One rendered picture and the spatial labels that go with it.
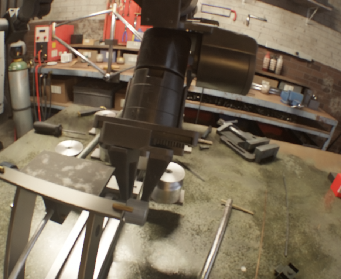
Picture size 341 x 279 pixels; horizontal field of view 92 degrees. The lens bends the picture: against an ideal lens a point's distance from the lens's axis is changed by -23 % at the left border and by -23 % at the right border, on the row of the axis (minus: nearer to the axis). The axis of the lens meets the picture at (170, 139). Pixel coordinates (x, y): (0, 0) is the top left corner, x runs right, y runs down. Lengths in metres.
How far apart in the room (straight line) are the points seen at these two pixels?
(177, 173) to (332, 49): 2.81
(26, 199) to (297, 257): 0.40
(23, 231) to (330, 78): 3.03
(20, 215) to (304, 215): 0.49
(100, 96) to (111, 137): 1.76
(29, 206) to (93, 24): 2.61
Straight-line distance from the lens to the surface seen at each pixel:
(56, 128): 0.60
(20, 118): 2.26
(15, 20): 0.98
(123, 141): 0.19
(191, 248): 0.34
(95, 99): 1.98
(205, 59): 0.21
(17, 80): 2.16
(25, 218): 0.23
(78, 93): 2.06
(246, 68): 0.22
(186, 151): 0.48
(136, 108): 0.20
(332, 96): 3.09
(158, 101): 0.20
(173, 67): 0.21
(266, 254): 0.38
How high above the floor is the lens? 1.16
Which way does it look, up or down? 27 degrees down
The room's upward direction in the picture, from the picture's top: 9 degrees clockwise
